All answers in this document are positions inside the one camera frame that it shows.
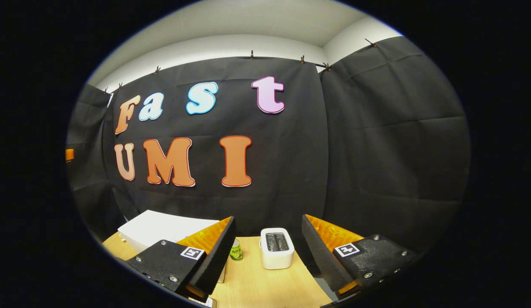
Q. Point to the green label bottle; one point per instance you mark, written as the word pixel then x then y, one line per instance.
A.
pixel 236 253

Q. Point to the row of black cloth clips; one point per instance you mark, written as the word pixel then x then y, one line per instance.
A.
pixel 251 54

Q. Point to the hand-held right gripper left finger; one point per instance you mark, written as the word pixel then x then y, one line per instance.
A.
pixel 216 256

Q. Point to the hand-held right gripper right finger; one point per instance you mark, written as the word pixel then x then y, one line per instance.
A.
pixel 323 261

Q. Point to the black backdrop cloth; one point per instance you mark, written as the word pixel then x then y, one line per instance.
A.
pixel 376 149

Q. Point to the white toaster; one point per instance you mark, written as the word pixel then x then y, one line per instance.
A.
pixel 277 259

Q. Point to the white ridged tray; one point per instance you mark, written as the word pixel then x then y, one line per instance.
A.
pixel 207 303

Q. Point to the white microwave oven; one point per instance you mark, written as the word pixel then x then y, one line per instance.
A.
pixel 162 226

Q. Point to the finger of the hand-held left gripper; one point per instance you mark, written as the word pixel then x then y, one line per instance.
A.
pixel 69 155

